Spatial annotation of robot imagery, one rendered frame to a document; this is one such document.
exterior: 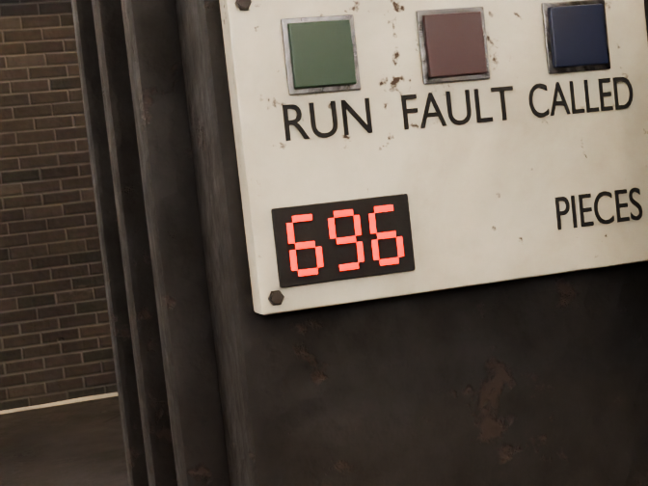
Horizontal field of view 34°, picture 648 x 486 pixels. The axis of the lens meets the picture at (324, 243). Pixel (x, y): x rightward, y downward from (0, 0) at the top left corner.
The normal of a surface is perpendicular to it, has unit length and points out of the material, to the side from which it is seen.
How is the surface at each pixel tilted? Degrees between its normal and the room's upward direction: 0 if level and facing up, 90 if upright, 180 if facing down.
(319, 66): 90
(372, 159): 90
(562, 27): 90
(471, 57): 90
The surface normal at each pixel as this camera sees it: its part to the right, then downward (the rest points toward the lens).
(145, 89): -0.11, 0.07
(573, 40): 0.29, 0.02
